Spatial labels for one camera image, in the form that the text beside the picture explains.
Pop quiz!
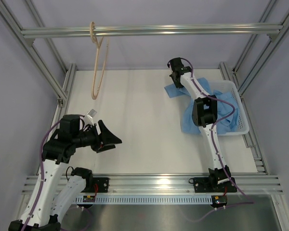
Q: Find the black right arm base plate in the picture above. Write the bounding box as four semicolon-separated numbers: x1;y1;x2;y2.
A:
188;177;237;193

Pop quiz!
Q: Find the white slotted cable duct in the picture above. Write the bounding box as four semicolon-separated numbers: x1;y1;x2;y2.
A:
72;195;212;205

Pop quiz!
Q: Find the blue button-up shirt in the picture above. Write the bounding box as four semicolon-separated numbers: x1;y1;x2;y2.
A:
164;77;240;134

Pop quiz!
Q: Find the white perforated plastic basket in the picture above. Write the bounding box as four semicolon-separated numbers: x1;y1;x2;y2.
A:
209;80;249;136

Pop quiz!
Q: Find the aluminium frame strut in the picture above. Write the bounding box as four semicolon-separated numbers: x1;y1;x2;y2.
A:
219;0;289;97
0;0;77;106

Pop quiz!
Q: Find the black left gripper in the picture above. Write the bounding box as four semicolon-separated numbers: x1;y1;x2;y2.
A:
73;120;122;153

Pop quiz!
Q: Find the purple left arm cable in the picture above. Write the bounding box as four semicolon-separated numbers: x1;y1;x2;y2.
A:
20;114;86;231

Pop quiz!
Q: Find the aluminium front rail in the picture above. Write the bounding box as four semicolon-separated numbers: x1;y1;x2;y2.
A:
21;175;284;195

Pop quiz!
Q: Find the aluminium left frame strut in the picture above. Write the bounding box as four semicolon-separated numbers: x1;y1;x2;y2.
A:
0;0;77;106

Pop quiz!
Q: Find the beige wooden clothes hanger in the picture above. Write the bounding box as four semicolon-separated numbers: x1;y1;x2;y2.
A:
89;21;110;100

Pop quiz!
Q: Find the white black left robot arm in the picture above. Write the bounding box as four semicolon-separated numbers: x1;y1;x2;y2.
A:
8;115;122;231

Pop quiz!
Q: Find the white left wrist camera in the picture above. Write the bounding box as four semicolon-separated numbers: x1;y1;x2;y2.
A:
83;109;97;125

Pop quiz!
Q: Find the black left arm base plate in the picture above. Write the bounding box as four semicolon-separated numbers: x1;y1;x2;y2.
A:
82;177;109;193

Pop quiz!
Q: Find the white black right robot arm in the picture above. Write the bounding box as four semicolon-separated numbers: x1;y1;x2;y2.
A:
167;57;232;193

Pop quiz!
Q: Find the aluminium top crossbar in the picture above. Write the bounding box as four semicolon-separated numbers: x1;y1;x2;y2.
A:
21;23;283;39

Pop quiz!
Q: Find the aluminium right frame strut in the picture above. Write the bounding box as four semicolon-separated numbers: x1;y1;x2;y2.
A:
219;0;289;97

